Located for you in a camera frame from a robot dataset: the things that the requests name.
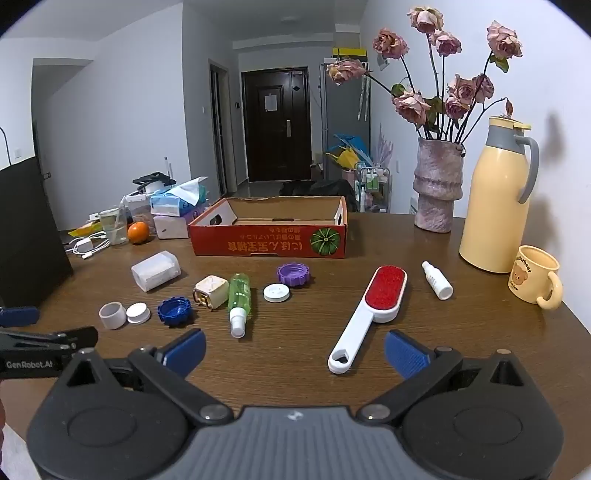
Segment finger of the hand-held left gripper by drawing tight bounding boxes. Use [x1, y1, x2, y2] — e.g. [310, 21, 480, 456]
[0, 306, 40, 328]
[0, 326, 99, 356]

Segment dark brown door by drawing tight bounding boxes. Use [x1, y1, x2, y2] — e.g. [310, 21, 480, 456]
[242, 68, 313, 182]

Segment translucent cotton swab box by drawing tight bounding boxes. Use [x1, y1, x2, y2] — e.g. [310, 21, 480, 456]
[131, 250, 182, 292]

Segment small white cup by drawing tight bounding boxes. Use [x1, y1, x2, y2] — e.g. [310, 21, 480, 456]
[99, 302, 127, 330]

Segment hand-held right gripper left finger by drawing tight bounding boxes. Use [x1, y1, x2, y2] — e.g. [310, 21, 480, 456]
[55, 329, 234, 426]

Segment black flat item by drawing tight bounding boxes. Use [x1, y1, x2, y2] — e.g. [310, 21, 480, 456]
[133, 172, 177, 190]

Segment pink textured vase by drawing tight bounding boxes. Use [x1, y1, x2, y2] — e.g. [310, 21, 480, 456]
[412, 137, 465, 233]

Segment purple tissue pack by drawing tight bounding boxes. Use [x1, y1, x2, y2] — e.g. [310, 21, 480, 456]
[153, 205, 211, 239]

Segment blue tissue pack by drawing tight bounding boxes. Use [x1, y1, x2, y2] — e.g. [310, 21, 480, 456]
[150, 176, 209, 217]

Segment clear plastic cup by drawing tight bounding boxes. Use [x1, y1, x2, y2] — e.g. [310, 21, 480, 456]
[98, 208, 129, 246]

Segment clear container white lid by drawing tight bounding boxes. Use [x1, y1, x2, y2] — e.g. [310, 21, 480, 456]
[124, 193, 155, 227]

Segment blue and yellow bags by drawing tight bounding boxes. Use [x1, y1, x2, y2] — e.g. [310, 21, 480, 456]
[325, 134, 371, 169]

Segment small white spray bottle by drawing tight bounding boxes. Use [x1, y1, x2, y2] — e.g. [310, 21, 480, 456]
[421, 261, 454, 301]

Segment purple ridged cap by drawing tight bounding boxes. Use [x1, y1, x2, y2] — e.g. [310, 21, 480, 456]
[277, 263, 311, 288]

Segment yellow bear mug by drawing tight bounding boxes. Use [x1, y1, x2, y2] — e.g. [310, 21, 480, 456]
[508, 245, 564, 310]

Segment cream cube box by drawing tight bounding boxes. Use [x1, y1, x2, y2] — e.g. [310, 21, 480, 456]
[191, 275, 230, 311]

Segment blue ridged cap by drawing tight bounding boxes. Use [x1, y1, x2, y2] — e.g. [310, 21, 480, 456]
[157, 298, 192, 326]

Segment rolling cart with bottles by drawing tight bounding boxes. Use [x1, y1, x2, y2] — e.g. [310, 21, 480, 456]
[355, 164, 392, 213]

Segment white charger with cable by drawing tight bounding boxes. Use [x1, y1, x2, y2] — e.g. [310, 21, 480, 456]
[66, 231, 112, 259]

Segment grey refrigerator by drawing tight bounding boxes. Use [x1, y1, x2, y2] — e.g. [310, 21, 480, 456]
[320, 59, 371, 181]

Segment black bag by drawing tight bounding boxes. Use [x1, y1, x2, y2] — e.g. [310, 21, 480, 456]
[279, 179, 358, 213]

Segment red cardboard box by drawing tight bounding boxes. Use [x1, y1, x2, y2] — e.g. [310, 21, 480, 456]
[188, 195, 348, 260]

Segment white round lid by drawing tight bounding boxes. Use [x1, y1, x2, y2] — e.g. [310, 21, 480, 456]
[263, 283, 291, 304]

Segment yellow packet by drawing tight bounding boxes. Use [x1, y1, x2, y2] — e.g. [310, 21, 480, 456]
[69, 220, 105, 237]

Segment green spray bottle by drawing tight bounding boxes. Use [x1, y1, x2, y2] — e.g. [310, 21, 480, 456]
[228, 273, 252, 340]

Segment dried pink roses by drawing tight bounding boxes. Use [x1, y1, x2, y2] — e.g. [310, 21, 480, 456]
[325, 6, 525, 141]

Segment yellow thermos jug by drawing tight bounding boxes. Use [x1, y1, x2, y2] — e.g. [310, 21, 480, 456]
[459, 116, 540, 275]

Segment black monitor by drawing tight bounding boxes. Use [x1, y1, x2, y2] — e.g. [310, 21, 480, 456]
[0, 154, 75, 309]

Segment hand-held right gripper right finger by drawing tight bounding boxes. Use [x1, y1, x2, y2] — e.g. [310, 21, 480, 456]
[358, 329, 536, 425]

